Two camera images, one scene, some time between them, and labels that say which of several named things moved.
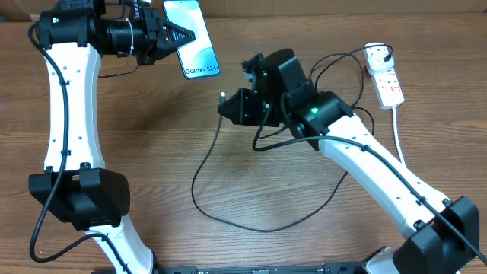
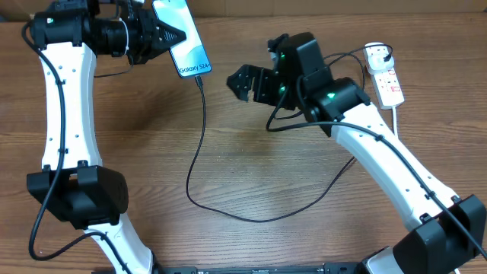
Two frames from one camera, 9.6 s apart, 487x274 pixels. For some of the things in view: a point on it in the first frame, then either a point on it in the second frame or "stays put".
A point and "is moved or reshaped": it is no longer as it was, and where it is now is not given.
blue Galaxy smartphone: [199, 57] is moved or reshaped
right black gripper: [244, 100] to [267, 78]
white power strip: [387, 84] stays put
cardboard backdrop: [237, 8] stays put
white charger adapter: [376, 55] stays put
